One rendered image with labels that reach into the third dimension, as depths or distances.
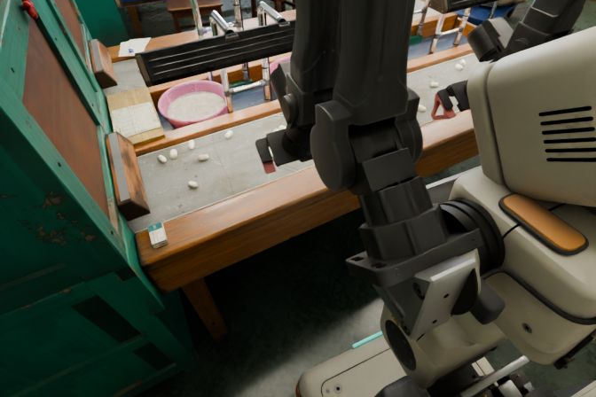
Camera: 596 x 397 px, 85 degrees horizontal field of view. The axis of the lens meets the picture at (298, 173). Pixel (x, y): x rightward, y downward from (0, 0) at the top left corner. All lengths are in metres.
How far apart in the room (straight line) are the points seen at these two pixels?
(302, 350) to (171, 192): 0.87
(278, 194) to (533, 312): 0.68
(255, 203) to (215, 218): 0.11
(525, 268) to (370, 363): 0.93
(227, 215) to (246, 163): 0.22
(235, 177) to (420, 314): 0.77
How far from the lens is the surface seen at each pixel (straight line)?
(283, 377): 1.51
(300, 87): 0.44
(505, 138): 0.38
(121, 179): 0.95
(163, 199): 1.03
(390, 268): 0.31
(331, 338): 1.55
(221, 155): 1.10
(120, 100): 1.41
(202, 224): 0.90
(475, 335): 0.65
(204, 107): 1.33
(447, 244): 0.34
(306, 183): 0.95
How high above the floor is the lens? 1.49
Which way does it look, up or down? 47 degrees down
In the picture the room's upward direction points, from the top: straight up
